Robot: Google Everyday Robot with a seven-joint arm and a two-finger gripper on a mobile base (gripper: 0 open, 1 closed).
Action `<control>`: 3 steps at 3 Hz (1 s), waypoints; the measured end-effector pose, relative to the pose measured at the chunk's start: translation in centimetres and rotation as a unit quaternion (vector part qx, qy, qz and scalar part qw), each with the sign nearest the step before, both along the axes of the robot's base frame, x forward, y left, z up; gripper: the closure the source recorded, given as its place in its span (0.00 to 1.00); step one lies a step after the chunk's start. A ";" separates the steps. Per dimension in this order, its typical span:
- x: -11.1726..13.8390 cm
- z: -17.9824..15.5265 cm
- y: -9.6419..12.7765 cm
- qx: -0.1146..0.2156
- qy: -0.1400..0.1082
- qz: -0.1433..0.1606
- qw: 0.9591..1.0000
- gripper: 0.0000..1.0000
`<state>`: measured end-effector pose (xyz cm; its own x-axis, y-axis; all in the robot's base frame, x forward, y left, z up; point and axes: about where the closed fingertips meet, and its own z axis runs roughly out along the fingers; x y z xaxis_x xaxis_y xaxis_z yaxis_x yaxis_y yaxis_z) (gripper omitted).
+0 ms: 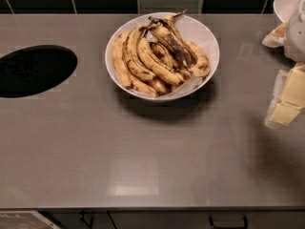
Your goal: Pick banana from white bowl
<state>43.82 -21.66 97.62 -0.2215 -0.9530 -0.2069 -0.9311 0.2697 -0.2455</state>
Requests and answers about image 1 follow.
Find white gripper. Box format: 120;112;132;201
262;10;305;130

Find dark spotted banana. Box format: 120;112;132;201
148;11;196;68

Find white bowl at right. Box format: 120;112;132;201
273;0;305;24

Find right spotted yellow banana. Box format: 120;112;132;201
186;40;211;77

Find white bowl with bananas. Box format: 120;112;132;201
104;12;220;103

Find middle long yellow banana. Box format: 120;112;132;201
137;37;184;85

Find small inner banana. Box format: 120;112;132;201
150;42;173;68

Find bottom small yellow banana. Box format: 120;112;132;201
132;75;170;97

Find leftmost yellow banana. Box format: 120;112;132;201
112;32;132;89

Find dark oval counter hole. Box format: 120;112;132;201
0;45;78;98

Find black drawer handle right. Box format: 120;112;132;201
209;216;249;229

